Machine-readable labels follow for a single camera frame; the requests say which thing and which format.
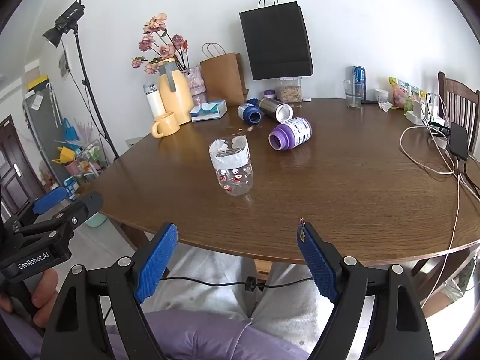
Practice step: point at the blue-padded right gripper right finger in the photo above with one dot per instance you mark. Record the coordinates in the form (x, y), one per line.
(397, 330)

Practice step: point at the grey refrigerator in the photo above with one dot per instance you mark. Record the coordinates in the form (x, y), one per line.
(46, 125)

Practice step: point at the white power strip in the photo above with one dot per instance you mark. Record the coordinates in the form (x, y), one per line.
(423, 111)

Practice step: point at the purple white lid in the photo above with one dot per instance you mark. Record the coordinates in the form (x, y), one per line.
(270, 93)

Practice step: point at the clear drinking glass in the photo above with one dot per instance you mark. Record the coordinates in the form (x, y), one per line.
(352, 101)

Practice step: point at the person's left hand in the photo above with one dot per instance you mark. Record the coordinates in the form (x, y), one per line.
(43, 298)

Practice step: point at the clear glass jar white lid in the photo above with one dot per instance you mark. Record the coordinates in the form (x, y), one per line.
(231, 160)

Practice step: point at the purple supplement bottle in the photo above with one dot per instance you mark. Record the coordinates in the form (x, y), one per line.
(290, 134)

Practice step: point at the crumpled white tissue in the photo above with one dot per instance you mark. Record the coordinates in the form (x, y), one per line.
(385, 106)

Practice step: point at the dark wooden door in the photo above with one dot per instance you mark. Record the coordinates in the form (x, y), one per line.
(19, 183)

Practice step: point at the clear cereal container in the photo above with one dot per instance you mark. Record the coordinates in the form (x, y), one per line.
(290, 89)

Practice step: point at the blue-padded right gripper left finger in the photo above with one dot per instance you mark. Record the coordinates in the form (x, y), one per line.
(76, 329)

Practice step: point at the black paper bag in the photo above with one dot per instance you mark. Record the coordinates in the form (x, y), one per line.
(277, 42)

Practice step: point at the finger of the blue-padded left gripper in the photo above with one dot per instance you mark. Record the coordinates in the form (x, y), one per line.
(51, 199)

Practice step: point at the yellow mug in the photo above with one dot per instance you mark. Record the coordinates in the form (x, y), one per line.
(165, 125)

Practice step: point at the white small bottle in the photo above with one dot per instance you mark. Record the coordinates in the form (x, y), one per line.
(154, 99)

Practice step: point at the wooden chair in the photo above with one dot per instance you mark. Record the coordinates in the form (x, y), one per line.
(461, 106)

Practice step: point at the blue tissue pack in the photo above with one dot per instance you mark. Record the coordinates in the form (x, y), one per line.
(208, 111)

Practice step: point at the yellow thermos jug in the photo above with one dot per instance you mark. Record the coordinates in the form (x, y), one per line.
(175, 92)

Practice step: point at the pink glass vase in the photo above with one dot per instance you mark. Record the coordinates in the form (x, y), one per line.
(196, 85)

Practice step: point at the purple cushion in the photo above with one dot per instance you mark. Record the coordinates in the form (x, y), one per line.
(185, 334)

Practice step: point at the colourful snack bag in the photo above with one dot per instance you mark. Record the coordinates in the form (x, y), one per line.
(404, 95)

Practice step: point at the pink flower bouquet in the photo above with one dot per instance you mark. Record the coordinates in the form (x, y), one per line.
(158, 45)

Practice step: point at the brown paper bag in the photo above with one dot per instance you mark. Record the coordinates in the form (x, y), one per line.
(222, 74)

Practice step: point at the stainless steel bottle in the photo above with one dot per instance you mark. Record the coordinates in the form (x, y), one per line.
(279, 111)

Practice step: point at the black power adapter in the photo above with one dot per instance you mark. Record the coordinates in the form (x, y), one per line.
(458, 142)

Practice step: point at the cluttered utility rack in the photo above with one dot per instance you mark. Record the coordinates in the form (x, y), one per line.
(84, 161)

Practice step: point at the blue bottle lying down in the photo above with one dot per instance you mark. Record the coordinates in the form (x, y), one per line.
(250, 113)

